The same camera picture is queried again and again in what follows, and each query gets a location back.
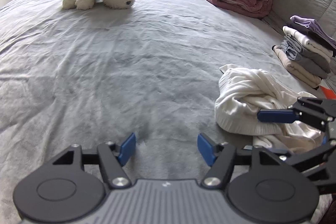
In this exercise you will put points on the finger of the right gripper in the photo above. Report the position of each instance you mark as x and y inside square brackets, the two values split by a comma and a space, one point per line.
[315, 168]
[314, 112]

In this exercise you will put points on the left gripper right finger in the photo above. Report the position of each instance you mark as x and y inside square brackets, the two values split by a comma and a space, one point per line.
[221, 158]

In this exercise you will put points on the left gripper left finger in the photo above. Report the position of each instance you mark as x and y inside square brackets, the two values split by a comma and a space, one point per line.
[68, 167]

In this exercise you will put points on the white knit garment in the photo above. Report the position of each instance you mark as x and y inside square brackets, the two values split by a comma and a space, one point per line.
[243, 92]

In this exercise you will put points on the orange book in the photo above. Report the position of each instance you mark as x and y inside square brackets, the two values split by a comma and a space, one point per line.
[329, 94]

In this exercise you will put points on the beige folded garment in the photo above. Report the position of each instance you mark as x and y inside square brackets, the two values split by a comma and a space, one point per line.
[297, 70]

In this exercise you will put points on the dark grey folded sweater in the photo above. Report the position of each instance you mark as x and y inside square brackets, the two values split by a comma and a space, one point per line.
[312, 62]

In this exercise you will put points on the white folded garment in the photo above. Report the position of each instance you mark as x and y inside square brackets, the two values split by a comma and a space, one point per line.
[309, 43]

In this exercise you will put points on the blue-grey folded sweater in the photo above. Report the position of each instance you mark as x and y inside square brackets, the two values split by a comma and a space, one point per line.
[290, 50]

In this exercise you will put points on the black folded garment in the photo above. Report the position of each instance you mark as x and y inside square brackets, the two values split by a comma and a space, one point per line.
[316, 37]

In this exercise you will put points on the grey bed sheet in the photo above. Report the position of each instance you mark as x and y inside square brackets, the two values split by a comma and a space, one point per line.
[86, 77]

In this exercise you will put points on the lavender folded garment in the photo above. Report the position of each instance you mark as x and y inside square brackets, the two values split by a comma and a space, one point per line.
[313, 26]

